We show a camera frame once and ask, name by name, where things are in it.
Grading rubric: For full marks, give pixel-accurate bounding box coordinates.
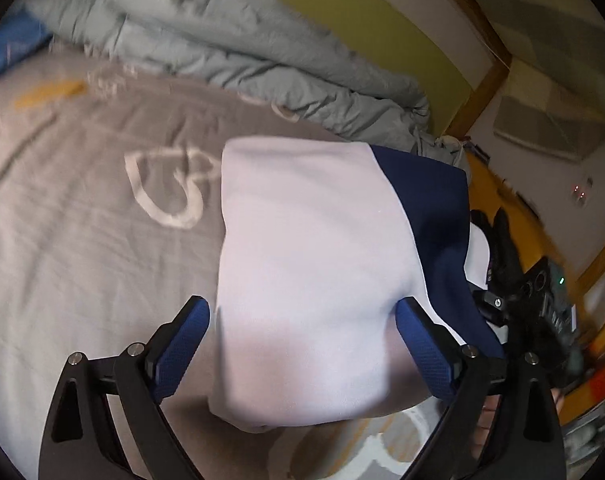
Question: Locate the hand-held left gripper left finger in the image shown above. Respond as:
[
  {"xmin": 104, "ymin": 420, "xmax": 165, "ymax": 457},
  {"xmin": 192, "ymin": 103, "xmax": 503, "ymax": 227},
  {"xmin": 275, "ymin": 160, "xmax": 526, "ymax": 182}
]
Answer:
[{"xmin": 38, "ymin": 296, "xmax": 212, "ymax": 480}]

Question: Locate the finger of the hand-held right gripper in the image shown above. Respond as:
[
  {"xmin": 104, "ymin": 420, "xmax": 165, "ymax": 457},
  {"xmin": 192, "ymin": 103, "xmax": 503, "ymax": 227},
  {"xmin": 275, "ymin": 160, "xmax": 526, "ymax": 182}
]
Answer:
[{"xmin": 469, "ymin": 209, "xmax": 527, "ymax": 328}]

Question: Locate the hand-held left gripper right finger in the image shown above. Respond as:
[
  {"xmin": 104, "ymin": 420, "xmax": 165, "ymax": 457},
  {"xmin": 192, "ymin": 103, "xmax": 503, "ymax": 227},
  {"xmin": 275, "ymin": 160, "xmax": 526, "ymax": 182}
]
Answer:
[{"xmin": 395, "ymin": 296, "xmax": 567, "ymax": 480}]

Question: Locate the navy and white polo shirt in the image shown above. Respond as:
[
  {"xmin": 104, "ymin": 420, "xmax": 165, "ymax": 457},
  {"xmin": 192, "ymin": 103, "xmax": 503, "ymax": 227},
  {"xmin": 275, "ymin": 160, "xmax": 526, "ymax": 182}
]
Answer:
[{"xmin": 207, "ymin": 136, "xmax": 505, "ymax": 433}]

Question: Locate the grey printed bed sheet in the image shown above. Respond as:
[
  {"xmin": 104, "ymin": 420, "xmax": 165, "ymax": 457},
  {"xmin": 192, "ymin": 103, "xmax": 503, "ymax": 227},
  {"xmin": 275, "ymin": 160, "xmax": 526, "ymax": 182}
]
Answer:
[{"xmin": 0, "ymin": 45, "xmax": 483, "ymax": 480}]

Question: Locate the grey duvet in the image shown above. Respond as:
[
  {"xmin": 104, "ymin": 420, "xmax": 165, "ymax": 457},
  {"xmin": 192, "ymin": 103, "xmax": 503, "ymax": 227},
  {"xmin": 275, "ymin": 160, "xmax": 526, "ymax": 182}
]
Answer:
[{"xmin": 20, "ymin": 0, "xmax": 470, "ymax": 166}]

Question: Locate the blue pillow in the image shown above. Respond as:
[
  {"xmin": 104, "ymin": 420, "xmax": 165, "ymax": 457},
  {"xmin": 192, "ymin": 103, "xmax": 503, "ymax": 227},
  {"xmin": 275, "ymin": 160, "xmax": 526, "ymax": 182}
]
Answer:
[{"xmin": 0, "ymin": 10, "xmax": 53, "ymax": 83}]

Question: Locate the white wall socket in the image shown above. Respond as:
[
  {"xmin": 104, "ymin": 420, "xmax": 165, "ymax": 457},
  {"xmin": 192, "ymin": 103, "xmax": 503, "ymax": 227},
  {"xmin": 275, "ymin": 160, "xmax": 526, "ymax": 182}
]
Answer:
[{"xmin": 571, "ymin": 177, "xmax": 595, "ymax": 206}]

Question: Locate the wooden bed frame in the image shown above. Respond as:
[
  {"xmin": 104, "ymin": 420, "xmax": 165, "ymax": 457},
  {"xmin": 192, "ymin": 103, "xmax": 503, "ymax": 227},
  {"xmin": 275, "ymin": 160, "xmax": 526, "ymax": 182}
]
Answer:
[{"xmin": 422, "ymin": 0, "xmax": 605, "ymax": 411}]

